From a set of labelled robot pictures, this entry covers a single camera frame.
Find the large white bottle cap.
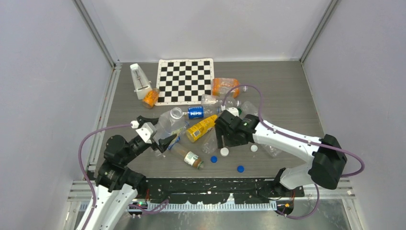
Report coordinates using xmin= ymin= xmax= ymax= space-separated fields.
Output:
xmin=220 ymin=148 xmax=229 ymax=157

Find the tall clear juice bottle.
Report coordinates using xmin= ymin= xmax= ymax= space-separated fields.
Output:
xmin=154 ymin=107 xmax=190 ymax=140

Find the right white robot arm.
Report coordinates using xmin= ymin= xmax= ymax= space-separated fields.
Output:
xmin=214 ymin=110 xmax=347 ymax=197

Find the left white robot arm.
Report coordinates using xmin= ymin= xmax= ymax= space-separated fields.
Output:
xmin=77 ymin=116 xmax=177 ymax=230

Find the clear bottle near right arm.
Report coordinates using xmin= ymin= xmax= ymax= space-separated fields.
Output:
xmin=240 ymin=101 xmax=282 ymax=158

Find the blue label clear bottle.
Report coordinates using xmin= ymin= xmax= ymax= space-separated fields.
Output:
xmin=152 ymin=138 xmax=180 ymax=157

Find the small orange bottle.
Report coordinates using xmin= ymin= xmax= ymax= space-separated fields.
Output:
xmin=142 ymin=88 xmax=160 ymax=109

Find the brown coffee bottle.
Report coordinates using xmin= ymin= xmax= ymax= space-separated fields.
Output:
xmin=170 ymin=143 xmax=204 ymax=170

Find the clear crumpled plastic bottle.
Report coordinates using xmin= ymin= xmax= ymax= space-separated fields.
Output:
xmin=201 ymin=131 xmax=217 ymax=154

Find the yellow label bottle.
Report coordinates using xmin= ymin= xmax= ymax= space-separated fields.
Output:
xmin=185 ymin=115 xmax=218 ymax=143

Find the clear bottle behind Pepsi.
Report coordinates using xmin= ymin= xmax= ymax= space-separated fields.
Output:
xmin=201 ymin=94 xmax=242 ymax=108

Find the blue Pepsi label bottle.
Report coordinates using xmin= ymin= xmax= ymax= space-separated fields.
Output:
xmin=181 ymin=105 xmax=221 ymax=119

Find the orange label wide bottle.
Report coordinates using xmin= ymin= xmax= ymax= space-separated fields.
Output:
xmin=211 ymin=78 xmax=248 ymax=98

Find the white metronome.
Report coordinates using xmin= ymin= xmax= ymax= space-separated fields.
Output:
xmin=130 ymin=63 xmax=152 ymax=100

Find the black white checkerboard mat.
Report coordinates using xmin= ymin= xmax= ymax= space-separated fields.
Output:
xmin=156 ymin=58 xmax=214 ymax=106

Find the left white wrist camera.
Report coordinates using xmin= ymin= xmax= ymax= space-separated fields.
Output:
xmin=130 ymin=120 xmax=157 ymax=144

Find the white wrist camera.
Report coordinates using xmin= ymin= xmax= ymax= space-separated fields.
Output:
xmin=130 ymin=120 xmax=157 ymax=144
xmin=221 ymin=106 xmax=240 ymax=116

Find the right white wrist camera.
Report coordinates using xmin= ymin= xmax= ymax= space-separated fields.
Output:
xmin=221 ymin=106 xmax=240 ymax=116

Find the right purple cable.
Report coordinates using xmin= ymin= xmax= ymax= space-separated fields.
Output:
xmin=221 ymin=84 xmax=365 ymax=178

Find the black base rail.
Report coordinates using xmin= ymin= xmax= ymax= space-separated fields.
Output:
xmin=136 ymin=177 xmax=305 ymax=204

